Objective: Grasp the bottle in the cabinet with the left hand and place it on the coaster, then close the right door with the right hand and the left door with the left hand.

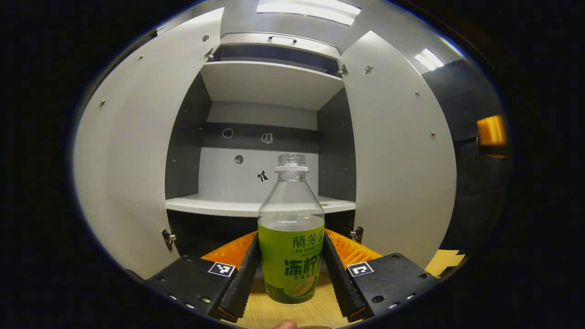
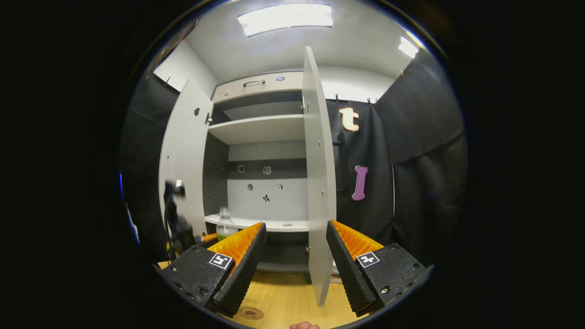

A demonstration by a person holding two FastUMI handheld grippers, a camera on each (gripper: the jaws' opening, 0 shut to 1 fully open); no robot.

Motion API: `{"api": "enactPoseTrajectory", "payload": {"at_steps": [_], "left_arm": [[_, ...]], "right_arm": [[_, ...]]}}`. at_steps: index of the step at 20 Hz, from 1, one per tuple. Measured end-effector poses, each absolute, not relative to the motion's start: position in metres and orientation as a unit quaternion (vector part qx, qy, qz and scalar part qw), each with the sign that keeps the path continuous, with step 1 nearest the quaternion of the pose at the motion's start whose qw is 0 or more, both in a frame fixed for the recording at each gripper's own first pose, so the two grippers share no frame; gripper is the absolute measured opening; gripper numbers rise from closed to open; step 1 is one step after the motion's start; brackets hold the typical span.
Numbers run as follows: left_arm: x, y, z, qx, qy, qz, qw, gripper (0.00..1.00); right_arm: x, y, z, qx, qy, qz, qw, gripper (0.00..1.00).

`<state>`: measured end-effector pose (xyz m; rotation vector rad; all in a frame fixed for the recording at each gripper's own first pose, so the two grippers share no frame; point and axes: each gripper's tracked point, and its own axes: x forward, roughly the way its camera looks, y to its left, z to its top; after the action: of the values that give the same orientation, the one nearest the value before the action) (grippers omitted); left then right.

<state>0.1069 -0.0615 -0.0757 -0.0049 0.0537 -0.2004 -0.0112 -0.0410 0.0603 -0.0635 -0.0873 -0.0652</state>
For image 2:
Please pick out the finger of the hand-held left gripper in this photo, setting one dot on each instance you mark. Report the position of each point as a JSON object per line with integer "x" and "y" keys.
{"x": 210, "y": 237}

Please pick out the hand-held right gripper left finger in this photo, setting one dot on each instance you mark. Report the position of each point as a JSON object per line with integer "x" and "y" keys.
{"x": 240, "y": 274}

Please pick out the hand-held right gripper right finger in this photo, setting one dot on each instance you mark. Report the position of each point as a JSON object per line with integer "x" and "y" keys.
{"x": 347, "y": 274}

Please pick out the green label plastic bottle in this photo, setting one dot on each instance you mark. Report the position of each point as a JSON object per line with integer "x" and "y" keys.
{"x": 225, "y": 228}

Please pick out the round brown coaster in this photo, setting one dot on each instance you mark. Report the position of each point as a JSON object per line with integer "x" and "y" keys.
{"x": 251, "y": 313}

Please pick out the grey cabinet door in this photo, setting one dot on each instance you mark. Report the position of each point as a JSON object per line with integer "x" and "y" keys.
{"x": 320, "y": 183}
{"x": 187, "y": 146}

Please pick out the grey cabinet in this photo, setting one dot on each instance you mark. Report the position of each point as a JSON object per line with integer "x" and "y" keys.
{"x": 260, "y": 128}

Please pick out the large ceiling light panel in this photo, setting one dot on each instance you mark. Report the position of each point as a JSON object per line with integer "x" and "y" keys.
{"x": 285, "y": 18}

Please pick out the small ceiling light panel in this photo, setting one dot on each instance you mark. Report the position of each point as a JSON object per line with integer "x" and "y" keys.
{"x": 408, "y": 47}

